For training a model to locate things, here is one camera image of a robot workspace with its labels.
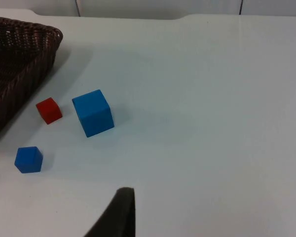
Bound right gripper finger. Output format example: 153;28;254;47
83;187;136;237

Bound small blue cube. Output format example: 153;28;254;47
14;146;44;174

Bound large blue cube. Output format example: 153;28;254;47
72;89;115;138

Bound small red cube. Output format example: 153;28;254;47
36;97;63;125

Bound dark brown wicker basket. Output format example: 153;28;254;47
0;17;64;143

